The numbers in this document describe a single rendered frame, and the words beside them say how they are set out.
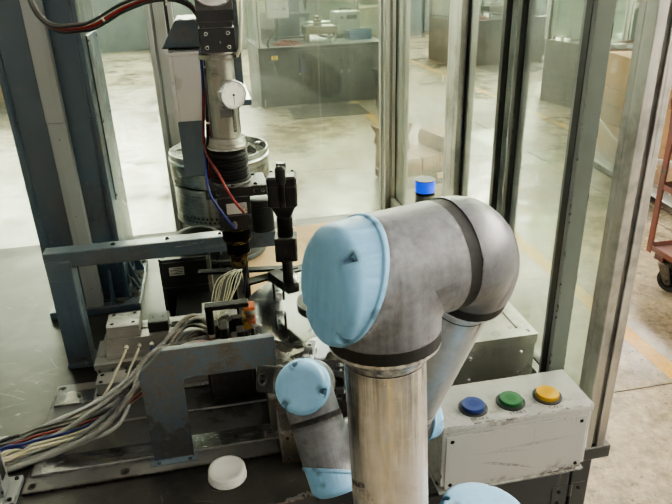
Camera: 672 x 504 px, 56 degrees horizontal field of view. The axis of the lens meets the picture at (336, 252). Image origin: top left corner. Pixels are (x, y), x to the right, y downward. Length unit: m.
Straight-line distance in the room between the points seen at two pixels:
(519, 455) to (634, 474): 1.30
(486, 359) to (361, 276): 0.84
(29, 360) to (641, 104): 1.43
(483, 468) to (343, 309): 0.69
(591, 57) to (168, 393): 0.92
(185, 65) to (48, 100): 0.55
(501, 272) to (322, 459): 0.40
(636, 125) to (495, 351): 0.54
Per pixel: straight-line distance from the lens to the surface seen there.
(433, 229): 0.59
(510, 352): 1.38
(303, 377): 0.88
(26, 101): 1.74
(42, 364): 1.71
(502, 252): 0.63
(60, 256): 1.53
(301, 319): 1.30
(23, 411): 1.56
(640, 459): 2.56
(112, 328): 1.50
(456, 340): 0.76
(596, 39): 1.13
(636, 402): 2.82
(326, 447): 0.90
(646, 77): 1.06
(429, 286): 0.58
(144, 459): 1.32
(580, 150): 1.16
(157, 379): 1.20
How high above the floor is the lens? 1.61
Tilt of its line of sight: 24 degrees down
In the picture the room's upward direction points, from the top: 2 degrees counter-clockwise
